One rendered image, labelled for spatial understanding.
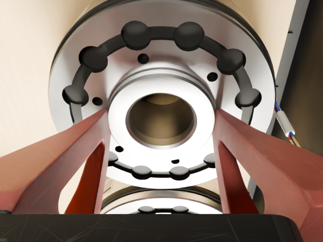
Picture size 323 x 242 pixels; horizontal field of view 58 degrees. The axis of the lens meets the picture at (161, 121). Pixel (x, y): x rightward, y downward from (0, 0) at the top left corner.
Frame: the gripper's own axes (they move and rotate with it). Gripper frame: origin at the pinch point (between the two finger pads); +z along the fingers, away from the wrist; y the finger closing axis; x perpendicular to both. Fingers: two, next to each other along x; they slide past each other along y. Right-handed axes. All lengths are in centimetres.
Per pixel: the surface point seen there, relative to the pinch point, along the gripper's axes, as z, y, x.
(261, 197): 3.6, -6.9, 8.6
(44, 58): 4.3, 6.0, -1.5
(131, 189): 1.9, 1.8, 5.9
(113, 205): 1.5, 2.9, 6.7
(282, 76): 4.6, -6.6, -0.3
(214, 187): 2.6, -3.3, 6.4
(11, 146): 4.5, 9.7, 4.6
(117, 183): 3.0, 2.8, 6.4
